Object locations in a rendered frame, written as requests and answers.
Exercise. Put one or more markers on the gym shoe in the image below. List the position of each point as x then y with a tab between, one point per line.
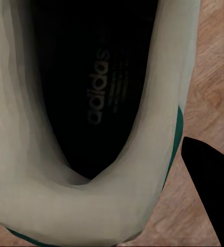
92	96

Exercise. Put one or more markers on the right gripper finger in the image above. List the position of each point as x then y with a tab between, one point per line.
205	165

